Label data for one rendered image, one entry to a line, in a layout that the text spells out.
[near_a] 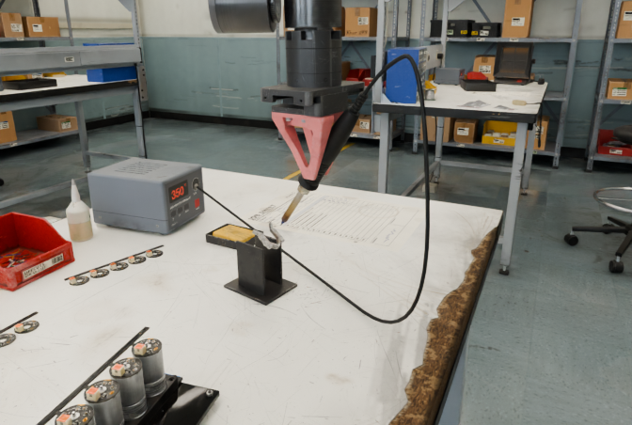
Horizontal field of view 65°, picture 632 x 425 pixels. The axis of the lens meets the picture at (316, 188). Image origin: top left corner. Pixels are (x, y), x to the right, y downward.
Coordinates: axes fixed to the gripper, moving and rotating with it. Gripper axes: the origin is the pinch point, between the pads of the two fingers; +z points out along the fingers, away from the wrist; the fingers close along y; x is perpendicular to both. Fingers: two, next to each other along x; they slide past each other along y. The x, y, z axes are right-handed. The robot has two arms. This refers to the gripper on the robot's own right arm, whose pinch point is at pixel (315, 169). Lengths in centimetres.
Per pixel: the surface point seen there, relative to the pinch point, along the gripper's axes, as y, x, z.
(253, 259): 1.8, -8.6, 12.4
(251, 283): 1.8, -9.2, 16.0
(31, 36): -179, -449, -14
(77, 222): 6.2, -42.1, 13.5
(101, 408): 27.6, 0.6, 11.6
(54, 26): -203, -454, -22
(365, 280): -9.6, 0.7, 17.6
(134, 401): 24.5, -0.1, 13.5
